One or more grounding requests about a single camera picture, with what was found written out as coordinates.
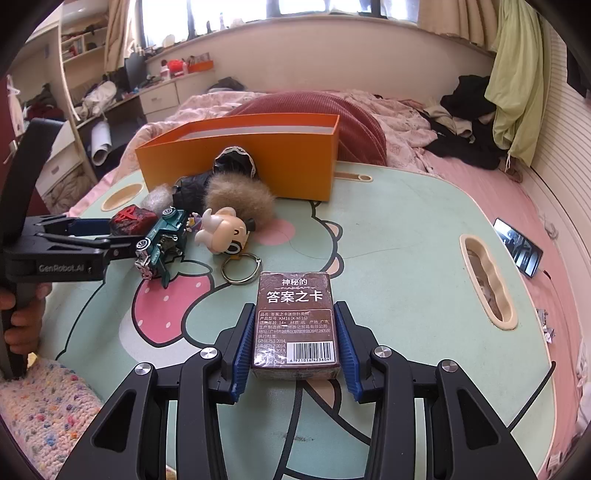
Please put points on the green toy car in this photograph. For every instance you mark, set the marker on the green toy car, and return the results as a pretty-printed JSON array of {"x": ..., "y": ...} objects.
[{"x": 164, "y": 240}]

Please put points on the brown card box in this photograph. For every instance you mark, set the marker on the brown card box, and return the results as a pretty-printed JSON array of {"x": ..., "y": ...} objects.
[{"x": 295, "y": 318}]

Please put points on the white desk with shelves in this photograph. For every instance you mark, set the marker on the white desk with shelves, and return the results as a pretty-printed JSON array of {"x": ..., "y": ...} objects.
[{"x": 81, "y": 152}]

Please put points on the person's left hand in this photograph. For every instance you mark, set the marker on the person's left hand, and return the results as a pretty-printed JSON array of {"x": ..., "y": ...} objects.
[{"x": 27, "y": 327}]

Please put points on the multicolour crochet blanket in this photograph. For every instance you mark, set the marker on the multicolour crochet blanket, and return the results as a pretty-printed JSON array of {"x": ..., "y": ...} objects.
[{"x": 41, "y": 410}]

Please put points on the white slatted headboard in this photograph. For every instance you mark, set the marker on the white slatted headboard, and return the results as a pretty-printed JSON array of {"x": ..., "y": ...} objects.
[{"x": 568, "y": 175}]

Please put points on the pink bed sheet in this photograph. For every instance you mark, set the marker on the pink bed sheet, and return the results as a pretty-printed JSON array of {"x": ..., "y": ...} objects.
[{"x": 485, "y": 194}]

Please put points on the beige curtain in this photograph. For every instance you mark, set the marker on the beige curtain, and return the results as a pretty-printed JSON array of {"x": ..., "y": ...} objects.
[
  {"x": 471, "y": 23},
  {"x": 122, "y": 32}
]

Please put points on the black smartphone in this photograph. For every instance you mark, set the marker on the black smartphone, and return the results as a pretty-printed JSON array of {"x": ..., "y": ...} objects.
[{"x": 517, "y": 247}]

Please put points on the light green hanging cloth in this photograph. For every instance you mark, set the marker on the light green hanging cloth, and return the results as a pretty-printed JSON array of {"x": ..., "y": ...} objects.
[{"x": 517, "y": 83}]

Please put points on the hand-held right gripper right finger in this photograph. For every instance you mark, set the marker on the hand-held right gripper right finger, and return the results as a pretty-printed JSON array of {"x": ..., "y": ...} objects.
[{"x": 348, "y": 364}]

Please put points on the dark grey bag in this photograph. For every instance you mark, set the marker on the dark grey bag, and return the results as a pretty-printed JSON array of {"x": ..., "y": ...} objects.
[{"x": 226, "y": 84}]

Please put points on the white drawer cabinet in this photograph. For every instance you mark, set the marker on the white drawer cabinet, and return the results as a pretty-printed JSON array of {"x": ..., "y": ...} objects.
[{"x": 159, "y": 99}]

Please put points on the black computer monitor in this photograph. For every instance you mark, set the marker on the black computer monitor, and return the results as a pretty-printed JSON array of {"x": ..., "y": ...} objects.
[{"x": 135, "y": 71}]

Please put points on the white paper roll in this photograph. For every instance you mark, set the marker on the white paper roll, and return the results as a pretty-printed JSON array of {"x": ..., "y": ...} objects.
[{"x": 99, "y": 143}]

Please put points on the orange cardboard box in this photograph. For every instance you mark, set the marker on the orange cardboard box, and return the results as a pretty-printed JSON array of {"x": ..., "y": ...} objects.
[{"x": 300, "y": 161}]

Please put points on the black clothes pile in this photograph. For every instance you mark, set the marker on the black clothes pile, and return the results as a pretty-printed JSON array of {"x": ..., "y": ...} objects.
[{"x": 466, "y": 147}]

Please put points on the silver foil wrapper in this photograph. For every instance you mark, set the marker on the silver foil wrapper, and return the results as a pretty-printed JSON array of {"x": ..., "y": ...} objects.
[{"x": 548, "y": 330}]

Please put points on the red container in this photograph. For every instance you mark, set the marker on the red container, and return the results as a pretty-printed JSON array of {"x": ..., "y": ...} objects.
[{"x": 178, "y": 69}]

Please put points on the beige fur scrunchie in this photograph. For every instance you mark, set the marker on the beige fur scrunchie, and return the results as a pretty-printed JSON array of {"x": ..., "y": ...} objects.
[{"x": 240, "y": 198}]

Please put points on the window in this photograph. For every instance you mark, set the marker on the window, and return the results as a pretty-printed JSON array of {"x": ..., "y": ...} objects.
[{"x": 323, "y": 9}]

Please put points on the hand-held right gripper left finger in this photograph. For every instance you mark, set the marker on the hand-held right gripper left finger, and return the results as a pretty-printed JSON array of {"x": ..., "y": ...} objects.
[{"x": 242, "y": 364}]

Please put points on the white plastic bag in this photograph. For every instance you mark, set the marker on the white plastic bag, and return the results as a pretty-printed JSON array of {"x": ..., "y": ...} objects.
[{"x": 99, "y": 97}]

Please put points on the orange desk organizer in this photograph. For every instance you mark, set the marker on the orange desk organizer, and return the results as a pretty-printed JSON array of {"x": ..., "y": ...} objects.
[{"x": 202, "y": 67}]

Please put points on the beige garment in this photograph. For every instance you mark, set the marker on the beige garment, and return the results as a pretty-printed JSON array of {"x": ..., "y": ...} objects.
[{"x": 450, "y": 115}]

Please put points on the white bubble wrap ball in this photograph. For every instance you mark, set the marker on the white bubble wrap ball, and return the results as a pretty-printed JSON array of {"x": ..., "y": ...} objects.
[{"x": 157, "y": 201}]

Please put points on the black lace hair accessory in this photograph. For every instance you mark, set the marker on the black lace hair accessory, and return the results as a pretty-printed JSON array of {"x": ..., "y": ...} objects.
[{"x": 233, "y": 161}]

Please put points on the pink floral quilt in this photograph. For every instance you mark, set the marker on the pink floral quilt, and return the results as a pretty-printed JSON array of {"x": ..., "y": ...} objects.
[{"x": 406, "y": 124}]

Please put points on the green cartoon desktop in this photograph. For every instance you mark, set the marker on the green cartoon desktop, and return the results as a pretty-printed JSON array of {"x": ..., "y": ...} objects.
[{"x": 392, "y": 240}]

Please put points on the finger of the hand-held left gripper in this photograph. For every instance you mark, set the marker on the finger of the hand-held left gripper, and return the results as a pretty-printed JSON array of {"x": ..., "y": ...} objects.
[
  {"x": 92, "y": 226},
  {"x": 120, "y": 247}
]

